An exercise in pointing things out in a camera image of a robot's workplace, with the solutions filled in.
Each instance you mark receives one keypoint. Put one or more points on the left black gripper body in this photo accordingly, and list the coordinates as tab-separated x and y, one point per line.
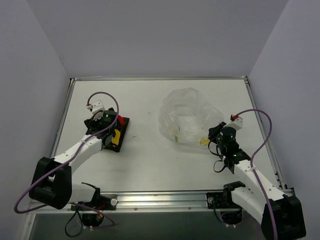
110	137

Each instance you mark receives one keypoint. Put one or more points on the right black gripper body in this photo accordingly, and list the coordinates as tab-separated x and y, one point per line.
214	131

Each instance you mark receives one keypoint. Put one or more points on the red fake apple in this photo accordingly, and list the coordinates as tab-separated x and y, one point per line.
120	120

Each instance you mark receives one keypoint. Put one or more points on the yellow fake pear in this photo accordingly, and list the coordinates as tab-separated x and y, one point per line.
116	137

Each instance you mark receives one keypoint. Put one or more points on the translucent plastic bag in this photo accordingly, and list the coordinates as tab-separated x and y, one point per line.
186	116

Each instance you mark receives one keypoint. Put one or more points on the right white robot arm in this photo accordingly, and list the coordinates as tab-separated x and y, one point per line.
280	216

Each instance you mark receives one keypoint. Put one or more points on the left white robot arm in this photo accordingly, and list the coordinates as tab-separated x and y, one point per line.
52	182

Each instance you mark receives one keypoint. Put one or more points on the teal rectangular tray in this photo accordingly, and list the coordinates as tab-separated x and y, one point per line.
104	130

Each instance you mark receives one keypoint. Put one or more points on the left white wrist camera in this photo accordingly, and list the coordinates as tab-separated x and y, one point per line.
95	107

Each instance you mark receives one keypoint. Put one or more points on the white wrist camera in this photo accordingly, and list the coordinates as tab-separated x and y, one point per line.
95	107
236	122

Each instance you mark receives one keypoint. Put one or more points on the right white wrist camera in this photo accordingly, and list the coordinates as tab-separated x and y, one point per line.
236	122

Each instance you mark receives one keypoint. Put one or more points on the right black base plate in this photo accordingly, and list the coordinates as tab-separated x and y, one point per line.
217	200

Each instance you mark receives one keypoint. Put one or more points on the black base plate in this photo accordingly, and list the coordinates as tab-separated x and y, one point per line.
217	200
100	202

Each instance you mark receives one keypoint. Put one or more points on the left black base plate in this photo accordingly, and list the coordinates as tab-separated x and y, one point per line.
100	202

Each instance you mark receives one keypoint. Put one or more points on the aluminium front rail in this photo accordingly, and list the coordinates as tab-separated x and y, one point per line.
163	201

